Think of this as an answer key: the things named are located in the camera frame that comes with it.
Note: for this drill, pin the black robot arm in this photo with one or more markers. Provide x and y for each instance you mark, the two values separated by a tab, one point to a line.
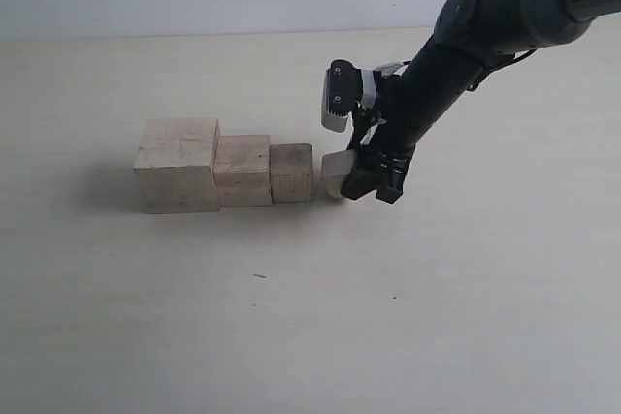
389	109

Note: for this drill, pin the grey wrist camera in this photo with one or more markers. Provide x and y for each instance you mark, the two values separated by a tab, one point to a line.
342	91

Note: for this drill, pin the smallest wooden cube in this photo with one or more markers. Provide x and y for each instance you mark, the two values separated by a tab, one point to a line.
335	167

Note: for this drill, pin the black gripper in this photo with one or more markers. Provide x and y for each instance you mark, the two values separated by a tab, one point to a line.
375	141

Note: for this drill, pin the second largest wooden cube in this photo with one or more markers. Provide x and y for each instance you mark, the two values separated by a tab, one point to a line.
242	171

